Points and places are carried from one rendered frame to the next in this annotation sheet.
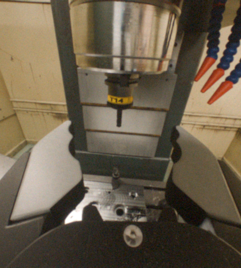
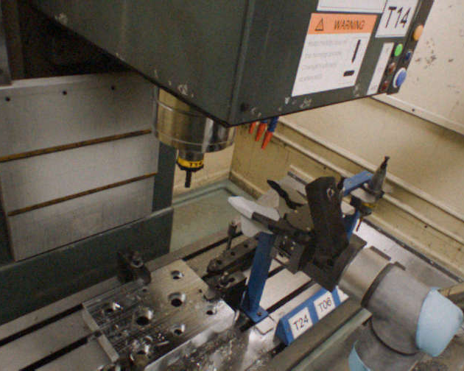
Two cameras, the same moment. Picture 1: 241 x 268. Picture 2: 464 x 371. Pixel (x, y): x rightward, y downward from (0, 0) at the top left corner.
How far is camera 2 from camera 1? 61 cm
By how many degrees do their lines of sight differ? 43
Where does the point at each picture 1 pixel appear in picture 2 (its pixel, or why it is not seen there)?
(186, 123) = not seen: hidden behind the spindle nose
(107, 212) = (165, 309)
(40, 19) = not seen: outside the picture
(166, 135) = (161, 169)
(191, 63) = not seen: hidden behind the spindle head
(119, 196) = (162, 286)
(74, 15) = (188, 120)
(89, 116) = (16, 182)
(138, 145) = (123, 202)
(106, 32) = (218, 132)
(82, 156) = not seen: outside the picture
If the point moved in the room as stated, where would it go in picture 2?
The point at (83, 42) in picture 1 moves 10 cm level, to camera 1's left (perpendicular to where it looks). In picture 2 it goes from (196, 137) to (145, 149)
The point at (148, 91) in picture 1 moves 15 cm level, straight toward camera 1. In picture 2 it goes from (129, 105) to (151, 128)
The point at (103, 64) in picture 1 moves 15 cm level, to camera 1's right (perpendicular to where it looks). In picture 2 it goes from (212, 149) to (269, 132)
